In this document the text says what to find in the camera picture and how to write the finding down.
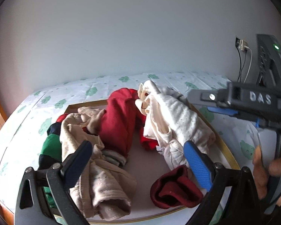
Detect green underwear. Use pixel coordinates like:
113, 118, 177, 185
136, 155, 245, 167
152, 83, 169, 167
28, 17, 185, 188
38, 121, 63, 209

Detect beige dotted underwear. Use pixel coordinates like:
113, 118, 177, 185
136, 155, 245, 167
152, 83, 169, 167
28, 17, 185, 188
60, 107, 137, 221

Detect dark red underwear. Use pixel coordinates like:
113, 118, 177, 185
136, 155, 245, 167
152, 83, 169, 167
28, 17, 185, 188
150, 165, 203, 209

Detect bright red underwear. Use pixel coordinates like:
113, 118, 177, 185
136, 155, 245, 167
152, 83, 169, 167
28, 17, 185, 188
99, 88, 158, 158

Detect white dotted underwear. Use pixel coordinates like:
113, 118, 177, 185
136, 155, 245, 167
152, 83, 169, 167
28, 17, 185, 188
135, 80, 216, 170

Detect grey underwear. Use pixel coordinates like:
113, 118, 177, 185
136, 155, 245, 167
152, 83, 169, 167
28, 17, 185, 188
102, 149, 127, 168

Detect person's right hand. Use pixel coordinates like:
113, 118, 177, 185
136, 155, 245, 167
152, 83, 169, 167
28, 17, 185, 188
253, 145, 281, 200

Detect white green-patterned table cloth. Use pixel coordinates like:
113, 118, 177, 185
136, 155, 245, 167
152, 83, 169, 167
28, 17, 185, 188
0, 71, 272, 225

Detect power cables on wall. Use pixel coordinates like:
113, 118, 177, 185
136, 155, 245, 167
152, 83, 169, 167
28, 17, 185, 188
236, 46, 253, 84

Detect wall power outlet with plugs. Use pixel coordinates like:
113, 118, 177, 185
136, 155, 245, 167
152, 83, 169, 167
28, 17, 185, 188
235, 37, 248, 51

